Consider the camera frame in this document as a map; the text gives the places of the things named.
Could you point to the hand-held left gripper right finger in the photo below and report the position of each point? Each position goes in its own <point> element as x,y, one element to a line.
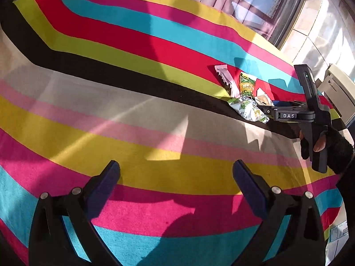
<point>249,191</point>

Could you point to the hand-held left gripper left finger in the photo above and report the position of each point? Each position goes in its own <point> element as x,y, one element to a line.
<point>104,188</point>

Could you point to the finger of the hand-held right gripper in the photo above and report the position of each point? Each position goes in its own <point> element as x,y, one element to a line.
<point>280,115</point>
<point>283,104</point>

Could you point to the white pastry packet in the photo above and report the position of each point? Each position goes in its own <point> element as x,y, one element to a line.
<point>262,99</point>

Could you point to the green and white snack packet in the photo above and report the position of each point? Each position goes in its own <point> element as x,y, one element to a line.
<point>246,110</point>

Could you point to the dark green snack packet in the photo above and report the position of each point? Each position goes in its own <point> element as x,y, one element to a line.
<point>246,86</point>

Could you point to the pink snack packet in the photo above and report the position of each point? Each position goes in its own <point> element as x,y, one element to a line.
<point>226,80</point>

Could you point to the person's right hand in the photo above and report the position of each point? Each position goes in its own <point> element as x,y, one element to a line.
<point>339,152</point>

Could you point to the white appliance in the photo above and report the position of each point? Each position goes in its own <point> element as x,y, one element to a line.
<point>341,94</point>

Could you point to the striped tablecloth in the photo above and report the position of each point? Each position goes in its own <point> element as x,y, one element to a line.
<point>138,102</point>

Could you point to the white printed label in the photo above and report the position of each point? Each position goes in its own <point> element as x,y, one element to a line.
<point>337,231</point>

